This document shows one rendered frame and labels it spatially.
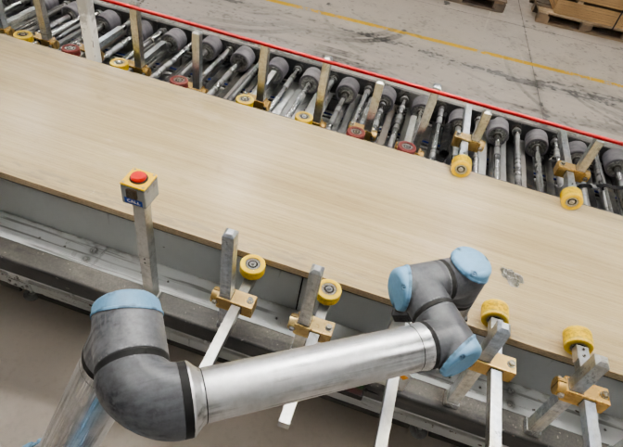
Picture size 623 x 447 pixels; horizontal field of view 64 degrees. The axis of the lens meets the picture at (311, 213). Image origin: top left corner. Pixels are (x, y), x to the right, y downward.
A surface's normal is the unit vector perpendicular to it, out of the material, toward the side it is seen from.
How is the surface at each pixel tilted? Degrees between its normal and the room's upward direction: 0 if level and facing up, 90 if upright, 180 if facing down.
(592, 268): 0
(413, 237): 0
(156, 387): 13
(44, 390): 0
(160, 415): 48
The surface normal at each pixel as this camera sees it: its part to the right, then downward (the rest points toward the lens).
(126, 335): 0.11, -0.71
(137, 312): 0.46, -0.71
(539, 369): -0.28, 0.63
